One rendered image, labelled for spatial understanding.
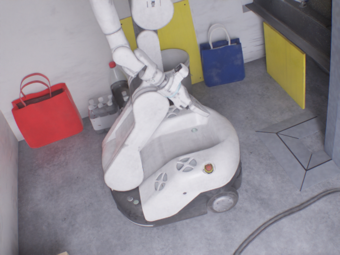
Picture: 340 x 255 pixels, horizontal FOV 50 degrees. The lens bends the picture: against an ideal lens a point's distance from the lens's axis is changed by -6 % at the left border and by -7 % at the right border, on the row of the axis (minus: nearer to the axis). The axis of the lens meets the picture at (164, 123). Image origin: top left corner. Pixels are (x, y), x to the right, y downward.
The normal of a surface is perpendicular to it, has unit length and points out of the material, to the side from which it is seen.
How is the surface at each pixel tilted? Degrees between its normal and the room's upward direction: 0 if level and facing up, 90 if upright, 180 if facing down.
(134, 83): 35
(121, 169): 90
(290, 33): 0
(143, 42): 90
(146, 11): 90
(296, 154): 7
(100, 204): 0
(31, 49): 90
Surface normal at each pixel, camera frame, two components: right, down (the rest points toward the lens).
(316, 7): -0.94, 0.33
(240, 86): -0.21, -0.75
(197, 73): 0.26, 0.53
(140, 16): -0.06, 0.65
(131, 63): 0.29, 0.69
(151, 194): -0.76, -0.43
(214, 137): -0.97, -0.04
